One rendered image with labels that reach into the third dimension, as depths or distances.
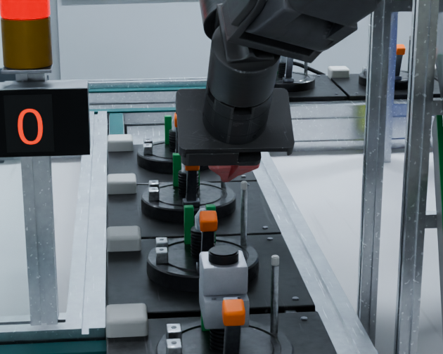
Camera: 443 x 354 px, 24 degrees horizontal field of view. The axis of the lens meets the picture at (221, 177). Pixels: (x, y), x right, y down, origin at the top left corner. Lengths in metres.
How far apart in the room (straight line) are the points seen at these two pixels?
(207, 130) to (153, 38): 3.64
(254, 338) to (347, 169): 1.07
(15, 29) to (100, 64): 3.48
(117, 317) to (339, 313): 0.26
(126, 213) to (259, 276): 0.30
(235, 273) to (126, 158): 0.81
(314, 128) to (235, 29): 1.44
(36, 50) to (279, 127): 0.28
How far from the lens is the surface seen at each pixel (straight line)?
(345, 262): 1.62
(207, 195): 1.51
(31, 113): 1.06
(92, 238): 1.45
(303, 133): 2.21
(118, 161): 1.75
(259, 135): 0.90
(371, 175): 1.22
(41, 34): 1.05
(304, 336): 1.12
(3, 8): 1.05
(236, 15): 0.77
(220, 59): 0.81
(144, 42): 4.53
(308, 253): 1.38
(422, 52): 1.02
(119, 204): 1.54
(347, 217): 1.82
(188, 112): 0.91
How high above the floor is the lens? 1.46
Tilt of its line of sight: 17 degrees down
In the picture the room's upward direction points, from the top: straight up
